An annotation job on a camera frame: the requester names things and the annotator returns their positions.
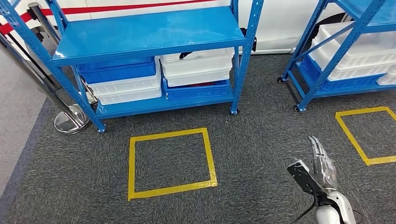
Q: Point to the white car red stripe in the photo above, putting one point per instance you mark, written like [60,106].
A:
[278,28]

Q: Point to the yellow floor tape square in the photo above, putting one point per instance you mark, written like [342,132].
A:
[355,142]
[131,170]

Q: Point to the blue metal shelf rack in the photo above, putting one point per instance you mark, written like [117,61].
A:
[328,71]
[148,34]

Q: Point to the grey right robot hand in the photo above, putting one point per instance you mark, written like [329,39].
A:
[323,168]

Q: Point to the red barrier belt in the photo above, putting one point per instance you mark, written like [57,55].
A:
[15,25]

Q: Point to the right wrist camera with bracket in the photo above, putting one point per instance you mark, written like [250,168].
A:
[301,174]

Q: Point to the small red object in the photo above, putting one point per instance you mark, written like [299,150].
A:
[201,84]

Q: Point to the chrome barrier stanchion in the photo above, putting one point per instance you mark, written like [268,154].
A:
[43,23]
[72,122]

